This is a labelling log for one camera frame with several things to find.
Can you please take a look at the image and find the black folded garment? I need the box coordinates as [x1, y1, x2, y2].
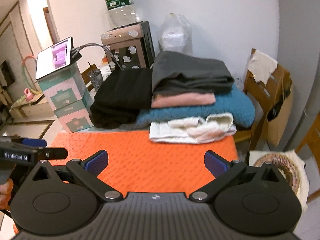
[90, 68, 152, 129]

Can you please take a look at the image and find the white folded garment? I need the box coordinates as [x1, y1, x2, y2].
[149, 113, 236, 144]

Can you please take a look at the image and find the pink green hula hoop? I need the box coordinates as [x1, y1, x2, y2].
[21, 55, 42, 94]

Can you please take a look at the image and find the teal knitted sweater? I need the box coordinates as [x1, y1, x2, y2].
[120, 85, 255, 130]

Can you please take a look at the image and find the white plastic bag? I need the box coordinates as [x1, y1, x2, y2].
[157, 12, 193, 56]

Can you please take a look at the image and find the tablet with pink screen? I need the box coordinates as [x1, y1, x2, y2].
[35, 36, 82, 81]

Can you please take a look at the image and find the large water bottle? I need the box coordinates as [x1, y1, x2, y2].
[104, 0, 137, 28]

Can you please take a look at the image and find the person's left hand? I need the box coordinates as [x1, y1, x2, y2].
[0, 178, 14, 210]

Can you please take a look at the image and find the wooden chair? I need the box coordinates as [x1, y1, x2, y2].
[234, 48, 281, 151]

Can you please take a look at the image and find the pink kettlebell toy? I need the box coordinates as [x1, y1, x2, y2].
[24, 88, 34, 101]

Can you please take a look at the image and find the brown paper bag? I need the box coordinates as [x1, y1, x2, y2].
[262, 65, 293, 146]

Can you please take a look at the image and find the white cloth on chair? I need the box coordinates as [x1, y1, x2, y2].
[247, 50, 278, 85]

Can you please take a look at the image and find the orange patterned tablecloth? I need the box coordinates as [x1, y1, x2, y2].
[50, 131, 238, 194]

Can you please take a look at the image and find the brown water dispenser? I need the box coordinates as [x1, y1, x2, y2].
[100, 21, 155, 71]

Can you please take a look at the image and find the dark grey sweater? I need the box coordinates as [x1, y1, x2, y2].
[152, 51, 234, 95]

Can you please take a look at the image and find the pink folded garment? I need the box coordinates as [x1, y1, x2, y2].
[151, 93, 216, 108]

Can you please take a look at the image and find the glass cup with straw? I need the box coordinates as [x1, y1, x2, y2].
[87, 64, 103, 91]

